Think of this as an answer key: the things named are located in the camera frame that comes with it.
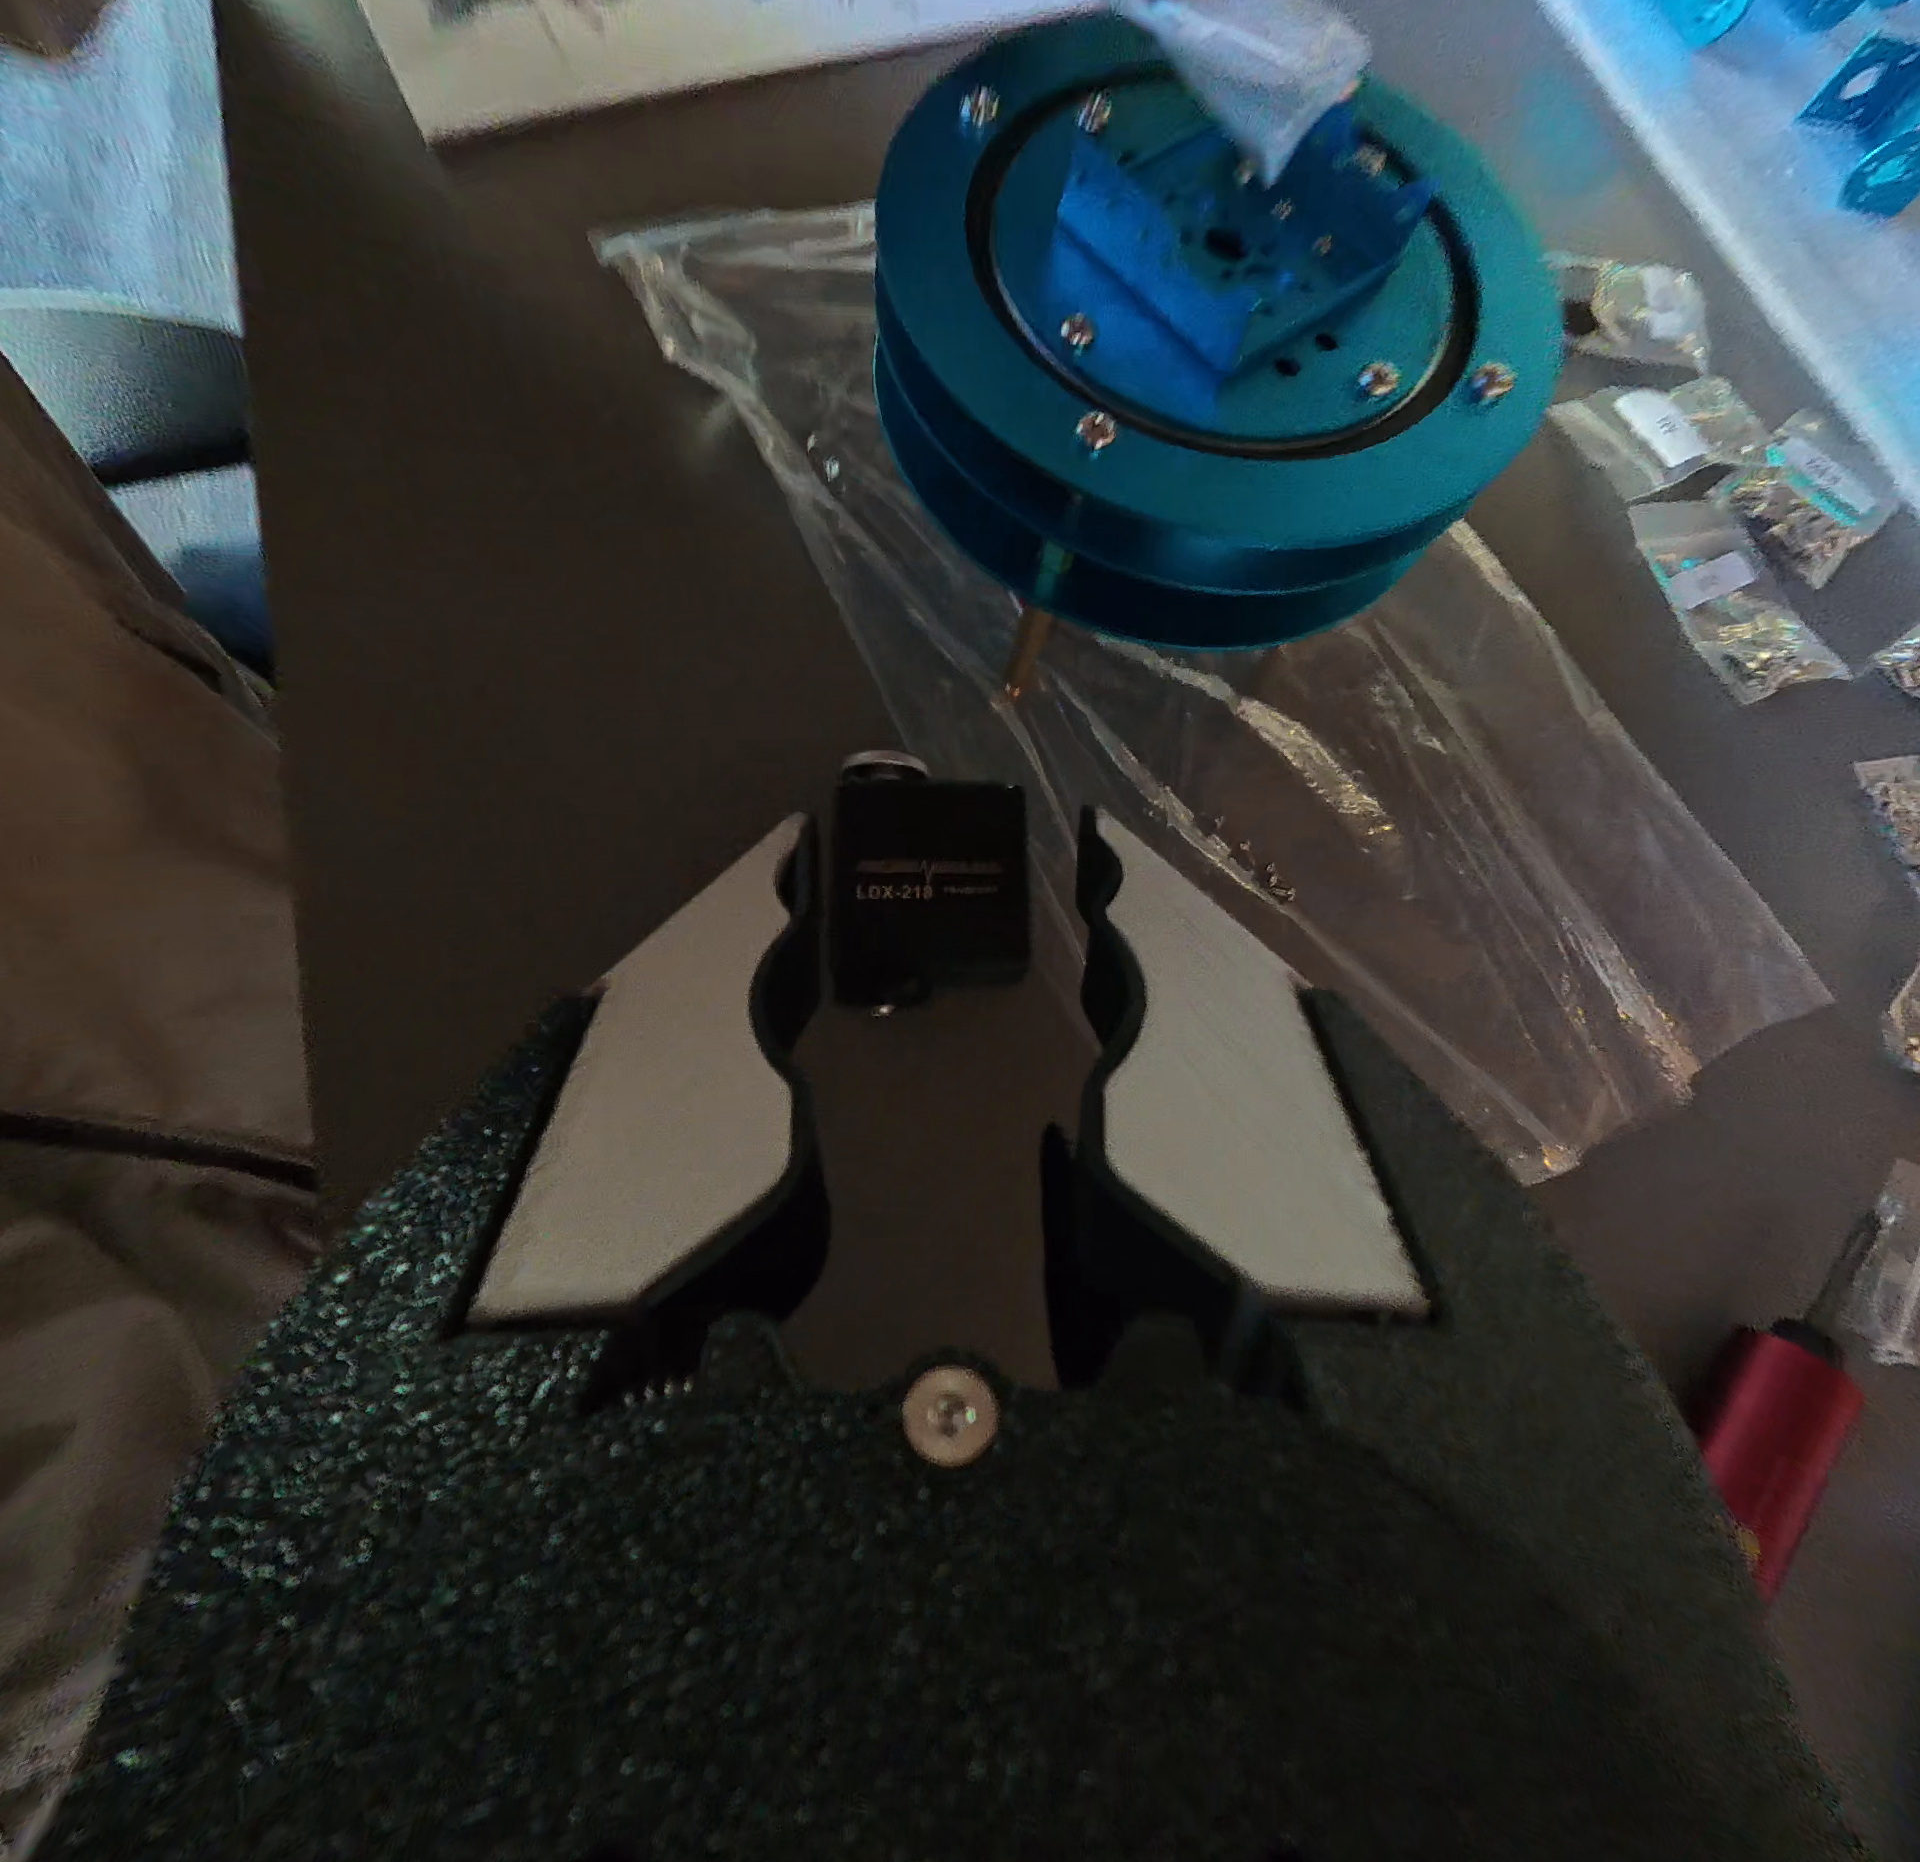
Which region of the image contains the red screwdriver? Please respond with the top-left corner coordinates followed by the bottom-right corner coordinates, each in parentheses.
top-left (1693, 1314), bottom-right (1868, 1601)

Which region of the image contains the black servo with metal horn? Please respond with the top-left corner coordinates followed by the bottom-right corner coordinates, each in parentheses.
top-left (828, 750), bottom-right (1033, 1012)

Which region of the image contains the grey fabric chair seat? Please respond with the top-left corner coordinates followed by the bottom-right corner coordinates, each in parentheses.
top-left (0, 0), bottom-right (279, 678)

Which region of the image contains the blue round metal turntable base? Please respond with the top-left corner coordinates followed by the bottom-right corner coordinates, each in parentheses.
top-left (869, 12), bottom-right (1545, 706)

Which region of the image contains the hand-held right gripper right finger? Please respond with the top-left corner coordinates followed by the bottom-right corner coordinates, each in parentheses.
top-left (1041, 805), bottom-right (1429, 1385)

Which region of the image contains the large clear plastic bag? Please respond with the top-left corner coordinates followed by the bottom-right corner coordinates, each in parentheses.
top-left (588, 204), bottom-right (1837, 1190)

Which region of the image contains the small clear zip bag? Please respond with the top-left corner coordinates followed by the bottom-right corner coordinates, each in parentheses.
top-left (1109, 0), bottom-right (1374, 188)

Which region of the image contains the group of hardware zip bags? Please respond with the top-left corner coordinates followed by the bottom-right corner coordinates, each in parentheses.
top-left (1553, 250), bottom-right (1920, 1368)

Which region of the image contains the dark grey desk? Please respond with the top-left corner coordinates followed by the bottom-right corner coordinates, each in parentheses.
top-left (209, 0), bottom-right (1920, 1609)

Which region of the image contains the white instruction sheet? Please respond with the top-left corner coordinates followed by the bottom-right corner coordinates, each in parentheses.
top-left (323, 0), bottom-right (1119, 145)

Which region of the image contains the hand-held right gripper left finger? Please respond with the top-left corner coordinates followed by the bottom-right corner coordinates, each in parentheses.
top-left (463, 811), bottom-right (833, 1385)

